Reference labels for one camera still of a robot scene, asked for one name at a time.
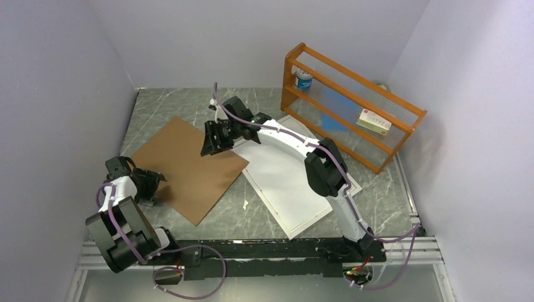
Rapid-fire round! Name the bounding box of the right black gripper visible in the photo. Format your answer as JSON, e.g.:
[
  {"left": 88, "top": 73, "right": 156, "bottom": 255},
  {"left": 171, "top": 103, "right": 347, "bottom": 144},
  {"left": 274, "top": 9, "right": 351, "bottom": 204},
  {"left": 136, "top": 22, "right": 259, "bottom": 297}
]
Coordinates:
[{"left": 202, "top": 120, "right": 242, "bottom": 157}]

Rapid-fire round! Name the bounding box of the brown backing board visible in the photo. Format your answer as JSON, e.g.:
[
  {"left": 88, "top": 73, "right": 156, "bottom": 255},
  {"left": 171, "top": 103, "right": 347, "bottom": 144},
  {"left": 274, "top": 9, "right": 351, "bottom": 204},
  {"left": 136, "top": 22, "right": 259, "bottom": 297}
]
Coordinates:
[{"left": 131, "top": 116, "right": 249, "bottom": 226}]

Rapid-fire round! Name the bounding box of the red autumn photo print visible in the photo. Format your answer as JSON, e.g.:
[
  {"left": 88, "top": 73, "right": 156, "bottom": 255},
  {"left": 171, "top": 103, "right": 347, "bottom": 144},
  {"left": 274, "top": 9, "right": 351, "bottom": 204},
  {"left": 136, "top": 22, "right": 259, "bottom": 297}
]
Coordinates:
[{"left": 232, "top": 138, "right": 365, "bottom": 241}]

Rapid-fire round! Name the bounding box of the white picture frame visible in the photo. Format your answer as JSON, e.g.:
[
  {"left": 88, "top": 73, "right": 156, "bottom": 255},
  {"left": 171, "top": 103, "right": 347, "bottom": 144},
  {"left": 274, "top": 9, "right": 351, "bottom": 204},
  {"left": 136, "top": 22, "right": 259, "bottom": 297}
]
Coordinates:
[{"left": 229, "top": 114, "right": 364, "bottom": 241}]

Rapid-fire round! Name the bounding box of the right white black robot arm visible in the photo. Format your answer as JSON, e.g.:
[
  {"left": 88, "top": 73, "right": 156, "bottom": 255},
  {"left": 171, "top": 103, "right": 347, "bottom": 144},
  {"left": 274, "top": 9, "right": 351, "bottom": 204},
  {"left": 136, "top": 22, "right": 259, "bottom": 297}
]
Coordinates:
[{"left": 200, "top": 95, "right": 374, "bottom": 261}]

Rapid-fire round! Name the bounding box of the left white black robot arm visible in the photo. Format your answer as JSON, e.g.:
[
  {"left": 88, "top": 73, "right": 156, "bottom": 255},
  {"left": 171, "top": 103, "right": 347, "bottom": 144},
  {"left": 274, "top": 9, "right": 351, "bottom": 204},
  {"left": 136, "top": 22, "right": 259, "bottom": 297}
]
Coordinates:
[{"left": 85, "top": 156, "right": 180, "bottom": 273}]

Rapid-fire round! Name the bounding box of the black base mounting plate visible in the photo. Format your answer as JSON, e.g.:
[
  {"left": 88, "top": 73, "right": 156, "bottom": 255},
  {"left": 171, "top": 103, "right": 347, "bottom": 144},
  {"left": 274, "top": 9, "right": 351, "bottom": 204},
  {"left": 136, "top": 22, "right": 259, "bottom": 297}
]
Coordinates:
[{"left": 148, "top": 237, "right": 387, "bottom": 281}]

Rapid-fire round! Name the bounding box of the blue white can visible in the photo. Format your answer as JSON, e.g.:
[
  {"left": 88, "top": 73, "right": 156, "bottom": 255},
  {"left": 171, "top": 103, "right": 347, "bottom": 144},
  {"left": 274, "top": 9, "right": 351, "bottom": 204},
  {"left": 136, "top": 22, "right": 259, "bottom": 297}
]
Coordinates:
[{"left": 295, "top": 69, "right": 313, "bottom": 90}]

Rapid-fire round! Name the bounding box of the blue paper sheet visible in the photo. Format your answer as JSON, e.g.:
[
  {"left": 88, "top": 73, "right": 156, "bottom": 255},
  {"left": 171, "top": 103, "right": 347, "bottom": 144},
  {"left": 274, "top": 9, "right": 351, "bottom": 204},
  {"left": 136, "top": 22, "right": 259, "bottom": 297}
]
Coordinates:
[{"left": 321, "top": 88, "right": 355, "bottom": 133}]

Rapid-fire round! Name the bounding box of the small cream red box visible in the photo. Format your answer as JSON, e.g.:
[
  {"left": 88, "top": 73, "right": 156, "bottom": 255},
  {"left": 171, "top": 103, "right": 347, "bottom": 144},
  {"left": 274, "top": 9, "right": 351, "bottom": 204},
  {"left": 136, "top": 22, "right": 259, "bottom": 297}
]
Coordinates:
[{"left": 356, "top": 109, "right": 392, "bottom": 135}]

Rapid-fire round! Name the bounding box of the orange wooden shelf rack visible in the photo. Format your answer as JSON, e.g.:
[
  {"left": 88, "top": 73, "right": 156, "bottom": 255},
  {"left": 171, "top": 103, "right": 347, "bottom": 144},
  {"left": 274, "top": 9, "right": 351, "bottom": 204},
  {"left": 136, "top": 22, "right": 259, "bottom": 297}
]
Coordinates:
[{"left": 281, "top": 43, "right": 427, "bottom": 174}]

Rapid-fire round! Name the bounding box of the tape roll behind shelf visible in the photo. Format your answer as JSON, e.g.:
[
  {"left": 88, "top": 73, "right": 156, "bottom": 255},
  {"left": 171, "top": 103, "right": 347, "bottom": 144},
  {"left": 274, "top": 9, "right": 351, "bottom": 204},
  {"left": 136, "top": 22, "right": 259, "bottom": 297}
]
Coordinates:
[{"left": 374, "top": 81, "right": 391, "bottom": 92}]

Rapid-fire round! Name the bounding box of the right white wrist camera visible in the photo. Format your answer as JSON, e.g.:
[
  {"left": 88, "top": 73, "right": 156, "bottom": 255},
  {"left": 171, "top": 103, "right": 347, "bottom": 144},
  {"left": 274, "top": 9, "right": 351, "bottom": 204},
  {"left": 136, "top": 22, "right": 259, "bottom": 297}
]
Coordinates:
[{"left": 208, "top": 98, "right": 219, "bottom": 111}]

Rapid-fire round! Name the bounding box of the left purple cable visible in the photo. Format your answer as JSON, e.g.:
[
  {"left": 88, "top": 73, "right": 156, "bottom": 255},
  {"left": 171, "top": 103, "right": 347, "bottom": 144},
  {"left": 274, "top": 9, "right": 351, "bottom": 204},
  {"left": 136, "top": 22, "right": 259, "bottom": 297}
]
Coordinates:
[{"left": 96, "top": 181, "right": 228, "bottom": 301}]

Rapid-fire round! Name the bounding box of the purple cable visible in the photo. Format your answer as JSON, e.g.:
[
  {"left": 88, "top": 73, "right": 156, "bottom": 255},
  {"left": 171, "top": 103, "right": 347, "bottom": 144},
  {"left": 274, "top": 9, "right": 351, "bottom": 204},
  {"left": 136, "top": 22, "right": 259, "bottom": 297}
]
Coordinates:
[
  {"left": 212, "top": 81, "right": 421, "bottom": 292},
  {"left": 96, "top": 181, "right": 228, "bottom": 301}
]

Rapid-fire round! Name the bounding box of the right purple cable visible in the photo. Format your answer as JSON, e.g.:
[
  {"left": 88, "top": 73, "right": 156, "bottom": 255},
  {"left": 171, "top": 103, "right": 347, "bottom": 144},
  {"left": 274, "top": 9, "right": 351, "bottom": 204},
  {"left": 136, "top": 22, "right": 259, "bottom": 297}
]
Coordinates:
[{"left": 212, "top": 81, "right": 421, "bottom": 292}]

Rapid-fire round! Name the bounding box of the aluminium rail frame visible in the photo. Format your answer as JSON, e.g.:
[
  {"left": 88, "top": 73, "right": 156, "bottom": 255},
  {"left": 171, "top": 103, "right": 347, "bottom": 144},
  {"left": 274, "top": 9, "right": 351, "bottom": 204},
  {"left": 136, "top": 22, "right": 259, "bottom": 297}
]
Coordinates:
[{"left": 65, "top": 154, "right": 457, "bottom": 302}]

